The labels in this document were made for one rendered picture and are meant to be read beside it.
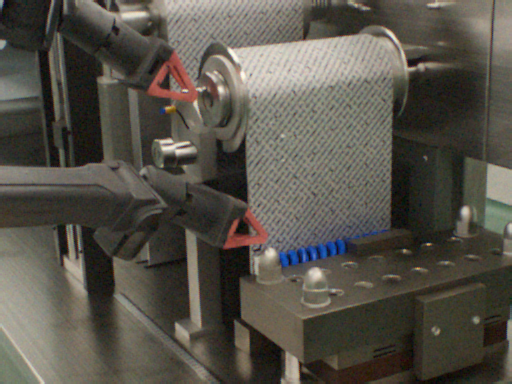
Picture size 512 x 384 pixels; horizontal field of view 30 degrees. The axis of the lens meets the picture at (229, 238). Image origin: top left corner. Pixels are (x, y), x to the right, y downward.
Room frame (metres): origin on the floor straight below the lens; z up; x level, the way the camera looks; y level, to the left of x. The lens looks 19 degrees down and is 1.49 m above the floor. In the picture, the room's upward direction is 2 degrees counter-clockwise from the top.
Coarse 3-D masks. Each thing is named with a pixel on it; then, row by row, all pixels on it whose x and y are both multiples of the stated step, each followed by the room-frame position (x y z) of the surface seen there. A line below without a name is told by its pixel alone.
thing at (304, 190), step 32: (352, 128) 1.29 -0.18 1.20; (384, 128) 1.31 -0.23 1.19; (256, 160) 1.22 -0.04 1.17; (288, 160) 1.24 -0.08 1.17; (320, 160) 1.27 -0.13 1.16; (352, 160) 1.29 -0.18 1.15; (384, 160) 1.31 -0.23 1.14; (256, 192) 1.22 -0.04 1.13; (288, 192) 1.24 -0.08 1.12; (320, 192) 1.26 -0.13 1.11; (352, 192) 1.29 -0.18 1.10; (384, 192) 1.31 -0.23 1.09; (288, 224) 1.24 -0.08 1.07; (320, 224) 1.26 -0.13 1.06; (352, 224) 1.29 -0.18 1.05; (384, 224) 1.31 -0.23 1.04
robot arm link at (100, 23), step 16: (64, 0) 1.22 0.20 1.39; (80, 0) 1.20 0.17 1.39; (64, 16) 1.19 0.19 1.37; (80, 16) 1.18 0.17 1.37; (96, 16) 1.20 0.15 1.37; (112, 16) 1.22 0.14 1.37; (64, 32) 1.19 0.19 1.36; (80, 32) 1.19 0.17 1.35; (96, 32) 1.19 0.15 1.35; (112, 32) 1.21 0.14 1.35; (96, 48) 1.20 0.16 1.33
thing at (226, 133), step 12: (384, 48) 1.35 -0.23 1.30; (216, 60) 1.27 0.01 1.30; (228, 72) 1.24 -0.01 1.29; (396, 72) 1.33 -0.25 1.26; (396, 84) 1.33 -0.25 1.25; (240, 96) 1.22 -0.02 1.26; (396, 96) 1.33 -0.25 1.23; (240, 108) 1.22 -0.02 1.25; (216, 132) 1.27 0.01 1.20; (228, 132) 1.24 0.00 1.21
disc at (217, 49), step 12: (216, 48) 1.27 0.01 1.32; (228, 48) 1.25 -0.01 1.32; (204, 60) 1.31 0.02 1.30; (228, 60) 1.24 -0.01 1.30; (240, 72) 1.22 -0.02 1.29; (240, 84) 1.22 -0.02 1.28; (240, 120) 1.22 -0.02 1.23; (240, 132) 1.22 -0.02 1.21; (228, 144) 1.25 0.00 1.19; (240, 144) 1.22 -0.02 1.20
